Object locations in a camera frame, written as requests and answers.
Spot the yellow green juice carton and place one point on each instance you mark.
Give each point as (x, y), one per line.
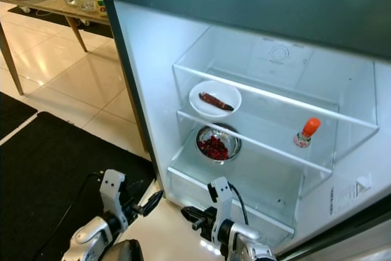
(101, 5)

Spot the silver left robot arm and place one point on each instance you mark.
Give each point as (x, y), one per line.
(91, 236)

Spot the light wooden table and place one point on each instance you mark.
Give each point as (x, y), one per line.
(52, 5)

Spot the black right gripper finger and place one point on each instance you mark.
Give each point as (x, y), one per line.
(200, 219)
(197, 210)

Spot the dark red sausage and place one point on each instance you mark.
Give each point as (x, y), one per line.
(216, 101)

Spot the teal cap water bottle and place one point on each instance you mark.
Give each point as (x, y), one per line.
(85, 1)

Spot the white round plate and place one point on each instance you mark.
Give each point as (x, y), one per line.
(229, 93)

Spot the orange cap seasoning shaker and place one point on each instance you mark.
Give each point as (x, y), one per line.
(310, 128)

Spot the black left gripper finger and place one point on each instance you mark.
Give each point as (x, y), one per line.
(151, 198)
(154, 206)

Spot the glass fridge shelf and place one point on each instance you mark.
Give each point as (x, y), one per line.
(311, 68)
(272, 132)

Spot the red berries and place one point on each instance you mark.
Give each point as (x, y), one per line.
(214, 149)

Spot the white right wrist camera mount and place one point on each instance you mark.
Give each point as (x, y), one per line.
(222, 200)

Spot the steel bowl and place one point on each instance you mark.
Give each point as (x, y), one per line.
(233, 142)

